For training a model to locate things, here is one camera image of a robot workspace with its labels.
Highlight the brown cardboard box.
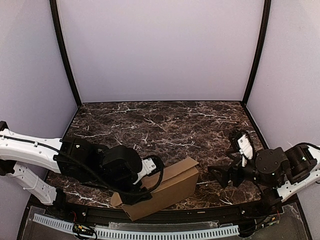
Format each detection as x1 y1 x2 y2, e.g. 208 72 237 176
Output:
110 157 199 221

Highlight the right small circuit board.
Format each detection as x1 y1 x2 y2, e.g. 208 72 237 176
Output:
256 216 280 229

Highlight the left small circuit board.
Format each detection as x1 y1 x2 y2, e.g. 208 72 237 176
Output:
72 223 96 237

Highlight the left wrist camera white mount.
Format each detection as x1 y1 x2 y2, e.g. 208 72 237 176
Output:
133 155 164 185

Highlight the right black frame post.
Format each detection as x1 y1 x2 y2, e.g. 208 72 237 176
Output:
241 0 272 108

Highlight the black front frame rail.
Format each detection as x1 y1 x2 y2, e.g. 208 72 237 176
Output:
45 200 284 225

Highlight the black frame post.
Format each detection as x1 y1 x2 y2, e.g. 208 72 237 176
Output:
49 0 82 108
241 0 272 108

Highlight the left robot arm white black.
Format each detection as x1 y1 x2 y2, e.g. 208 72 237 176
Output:
0 121 161 206

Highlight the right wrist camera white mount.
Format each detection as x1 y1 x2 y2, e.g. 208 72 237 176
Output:
229 129 256 168

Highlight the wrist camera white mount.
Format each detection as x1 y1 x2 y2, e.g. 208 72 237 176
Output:
133 155 164 185
229 129 256 168

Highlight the white slotted cable duct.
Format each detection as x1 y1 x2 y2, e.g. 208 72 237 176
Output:
32 213 240 240

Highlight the left black frame post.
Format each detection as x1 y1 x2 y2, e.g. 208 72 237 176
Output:
49 0 82 108

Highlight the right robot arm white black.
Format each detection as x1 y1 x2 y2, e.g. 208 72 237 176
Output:
207 142 320 206

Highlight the small circuit board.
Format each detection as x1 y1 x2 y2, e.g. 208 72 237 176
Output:
72 223 96 237
256 216 280 229

